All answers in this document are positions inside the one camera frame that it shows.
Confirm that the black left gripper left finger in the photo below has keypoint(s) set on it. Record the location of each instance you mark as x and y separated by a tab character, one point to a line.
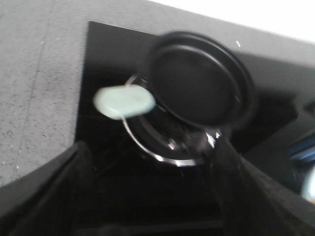
45	202

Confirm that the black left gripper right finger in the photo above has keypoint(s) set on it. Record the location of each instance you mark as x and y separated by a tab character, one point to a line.
252	203

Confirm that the light blue plate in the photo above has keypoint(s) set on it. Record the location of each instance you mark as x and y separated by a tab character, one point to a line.
308	186

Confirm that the black frying pan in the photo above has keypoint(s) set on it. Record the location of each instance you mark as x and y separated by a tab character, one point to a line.
193	77

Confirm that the black glass gas cooktop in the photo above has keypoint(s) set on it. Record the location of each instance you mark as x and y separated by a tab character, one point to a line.
133	194

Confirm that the left black gas burner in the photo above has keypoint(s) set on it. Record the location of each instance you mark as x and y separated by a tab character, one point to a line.
169	140

